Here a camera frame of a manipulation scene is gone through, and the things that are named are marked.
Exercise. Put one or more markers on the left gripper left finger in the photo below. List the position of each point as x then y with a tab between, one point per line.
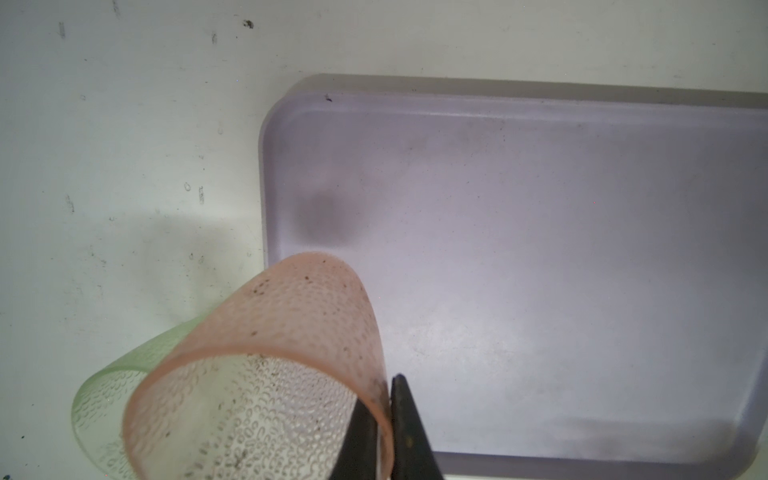
358	456

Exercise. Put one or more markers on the pink textured cup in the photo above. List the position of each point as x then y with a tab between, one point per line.
265	386

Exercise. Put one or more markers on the lilac plastic tray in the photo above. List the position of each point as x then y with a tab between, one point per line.
572	278

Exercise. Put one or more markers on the green textured cup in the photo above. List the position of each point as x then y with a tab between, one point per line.
98	406

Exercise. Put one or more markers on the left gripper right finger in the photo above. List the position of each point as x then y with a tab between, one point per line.
413	455

